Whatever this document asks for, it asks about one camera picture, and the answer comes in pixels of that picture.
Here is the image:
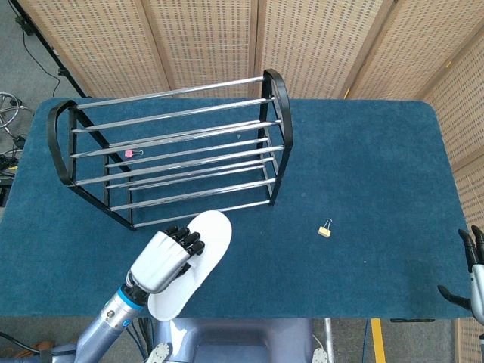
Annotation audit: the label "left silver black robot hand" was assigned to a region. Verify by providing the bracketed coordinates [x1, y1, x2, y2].
[129, 225, 206, 295]

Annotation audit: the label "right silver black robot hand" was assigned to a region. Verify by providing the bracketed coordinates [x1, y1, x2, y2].
[437, 225, 484, 326]

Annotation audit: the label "white slipper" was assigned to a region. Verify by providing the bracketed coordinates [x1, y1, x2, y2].
[147, 210, 233, 321]

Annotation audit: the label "black chrome shoe rack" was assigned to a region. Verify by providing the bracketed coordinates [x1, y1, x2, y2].
[47, 68, 294, 231]

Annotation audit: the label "lavender robot torso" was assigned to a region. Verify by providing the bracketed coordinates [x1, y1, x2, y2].
[153, 317, 315, 363]

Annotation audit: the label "yellow floor tape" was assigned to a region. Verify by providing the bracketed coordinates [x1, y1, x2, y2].
[370, 318, 387, 363]

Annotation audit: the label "silver metal pole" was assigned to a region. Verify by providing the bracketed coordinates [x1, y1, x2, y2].
[323, 318, 336, 363]

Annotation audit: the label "blue carpet table cover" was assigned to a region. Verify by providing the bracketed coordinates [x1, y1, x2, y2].
[0, 97, 473, 319]

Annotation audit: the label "yellow binder clip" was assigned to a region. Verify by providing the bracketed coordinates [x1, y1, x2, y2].
[317, 218, 334, 240]

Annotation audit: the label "chrome stool base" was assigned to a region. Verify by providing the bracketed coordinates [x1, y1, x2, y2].
[0, 92, 35, 137]

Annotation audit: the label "wicker folding screen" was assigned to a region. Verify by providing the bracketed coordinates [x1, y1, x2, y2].
[17, 0, 484, 363]

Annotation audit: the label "blue cable bundle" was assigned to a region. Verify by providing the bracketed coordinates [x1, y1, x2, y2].
[128, 317, 156, 360]

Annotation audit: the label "black floor cables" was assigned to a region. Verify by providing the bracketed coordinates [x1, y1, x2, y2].
[0, 135, 27, 186]

